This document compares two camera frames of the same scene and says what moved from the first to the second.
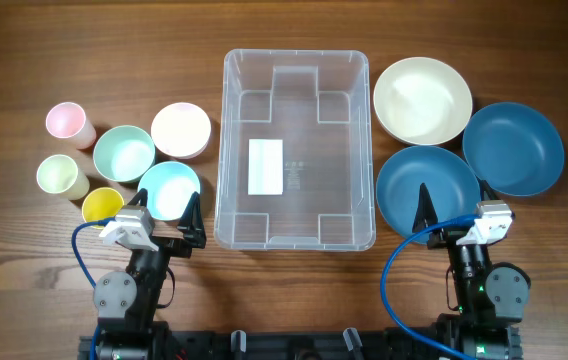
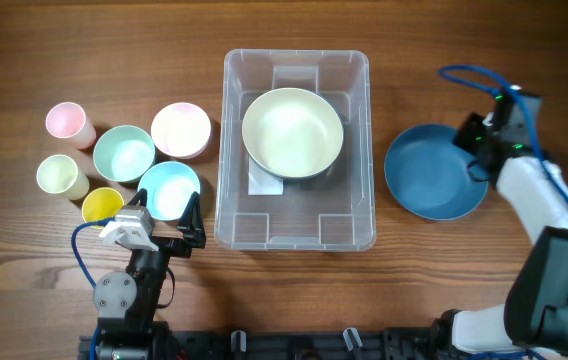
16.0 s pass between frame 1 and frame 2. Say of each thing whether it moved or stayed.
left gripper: stayed
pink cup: stayed
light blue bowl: stayed
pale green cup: stayed
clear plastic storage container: stayed
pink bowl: stayed
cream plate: moved
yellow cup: stayed
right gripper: moved
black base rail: stayed
